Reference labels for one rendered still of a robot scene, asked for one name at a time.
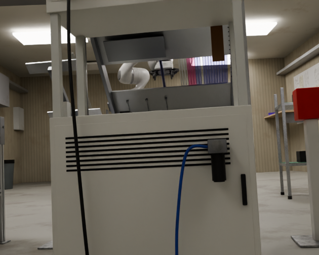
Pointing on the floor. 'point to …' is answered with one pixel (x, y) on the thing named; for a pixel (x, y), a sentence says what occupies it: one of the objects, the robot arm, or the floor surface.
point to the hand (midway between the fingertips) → (163, 76)
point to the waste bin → (9, 164)
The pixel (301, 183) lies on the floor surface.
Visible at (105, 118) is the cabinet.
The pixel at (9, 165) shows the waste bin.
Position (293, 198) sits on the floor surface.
